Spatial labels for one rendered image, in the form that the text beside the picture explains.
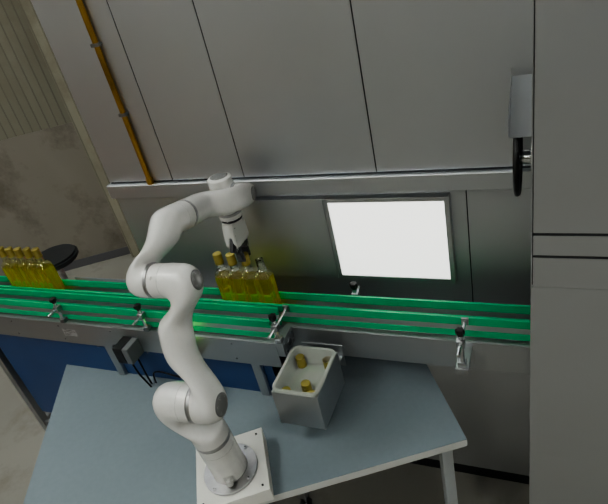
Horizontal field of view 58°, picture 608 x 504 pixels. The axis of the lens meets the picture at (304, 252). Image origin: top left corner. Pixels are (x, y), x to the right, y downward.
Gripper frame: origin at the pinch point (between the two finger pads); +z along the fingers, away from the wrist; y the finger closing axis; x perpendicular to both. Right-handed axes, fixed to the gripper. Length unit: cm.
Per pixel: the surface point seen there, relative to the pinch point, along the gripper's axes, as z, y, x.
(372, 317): 23, 5, 47
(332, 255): 7.9, -11.4, 29.8
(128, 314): 22, 13, -54
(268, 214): -9.7, -11.7, 8.0
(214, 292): 21.6, -3.3, -21.6
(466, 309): 23, -2, 78
